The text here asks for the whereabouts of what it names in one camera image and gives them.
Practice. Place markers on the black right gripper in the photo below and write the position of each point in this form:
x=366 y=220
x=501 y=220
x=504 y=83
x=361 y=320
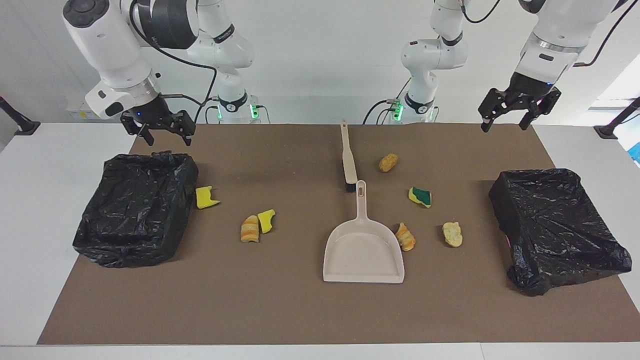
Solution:
x=157 y=117

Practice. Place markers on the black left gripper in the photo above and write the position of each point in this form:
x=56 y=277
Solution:
x=527 y=92

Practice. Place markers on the green and yellow sponge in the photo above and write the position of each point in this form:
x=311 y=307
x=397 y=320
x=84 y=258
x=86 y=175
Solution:
x=421 y=197

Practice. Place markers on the brown oval bread roll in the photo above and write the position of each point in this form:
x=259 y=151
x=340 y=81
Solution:
x=388 y=162

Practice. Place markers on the pale bread chunk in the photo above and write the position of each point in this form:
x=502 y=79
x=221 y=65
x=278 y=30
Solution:
x=452 y=234

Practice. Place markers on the torn orange croissant piece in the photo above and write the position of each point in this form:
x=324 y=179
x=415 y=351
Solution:
x=406 y=239

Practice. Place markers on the beige hand brush black bristles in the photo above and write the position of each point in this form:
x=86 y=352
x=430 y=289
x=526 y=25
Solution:
x=348 y=160

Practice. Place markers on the beige plastic dustpan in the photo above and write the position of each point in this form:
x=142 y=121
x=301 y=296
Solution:
x=362 y=255

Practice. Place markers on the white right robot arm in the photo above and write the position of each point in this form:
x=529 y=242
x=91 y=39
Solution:
x=110 y=50

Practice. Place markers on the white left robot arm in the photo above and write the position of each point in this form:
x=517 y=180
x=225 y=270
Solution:
x=435 y=55

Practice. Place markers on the open black bag-lined bin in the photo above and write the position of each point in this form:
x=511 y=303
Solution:
x=135 y=210

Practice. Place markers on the black bag-covered bin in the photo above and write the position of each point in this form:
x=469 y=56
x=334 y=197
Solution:
x=550 y=225

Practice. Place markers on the notched yellow sponge piece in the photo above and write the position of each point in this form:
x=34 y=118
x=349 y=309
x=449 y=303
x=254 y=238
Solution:
x=204 y=199

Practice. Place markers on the white box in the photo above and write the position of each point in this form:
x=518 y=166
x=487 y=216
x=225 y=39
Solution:
x=77 y=112

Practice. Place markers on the black stand foot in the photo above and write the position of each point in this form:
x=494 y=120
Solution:
x=25 y=127
x=607 y=131

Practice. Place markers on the striped croissant bread piece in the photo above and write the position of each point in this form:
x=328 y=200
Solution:
x=249 y=230

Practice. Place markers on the blue object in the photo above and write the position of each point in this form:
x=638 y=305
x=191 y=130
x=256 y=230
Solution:
x=636 y=152

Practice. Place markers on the small curved yellow sponge piece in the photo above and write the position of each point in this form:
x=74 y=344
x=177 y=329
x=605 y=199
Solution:
x=266 y=222

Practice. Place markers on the brown table mat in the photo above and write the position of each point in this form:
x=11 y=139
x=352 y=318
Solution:
x=280 y=300

